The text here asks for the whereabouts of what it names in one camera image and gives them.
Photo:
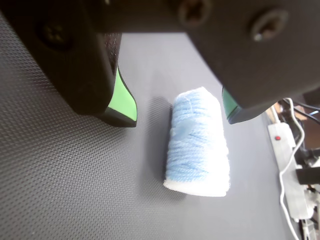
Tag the grey power strip red switch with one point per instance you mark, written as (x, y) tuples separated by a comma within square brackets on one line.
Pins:
[(287, 162)]

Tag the black bracket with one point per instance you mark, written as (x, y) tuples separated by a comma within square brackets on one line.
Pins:
[(308, 175)]

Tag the white block with blue yarn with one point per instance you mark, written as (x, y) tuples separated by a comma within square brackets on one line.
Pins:
[(197, 150)]

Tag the dark grey textured mat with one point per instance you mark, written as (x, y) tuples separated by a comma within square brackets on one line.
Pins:
[(75, 187)]

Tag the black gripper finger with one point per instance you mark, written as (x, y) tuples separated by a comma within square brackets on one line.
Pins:
[(250, 62), (75, 62)]

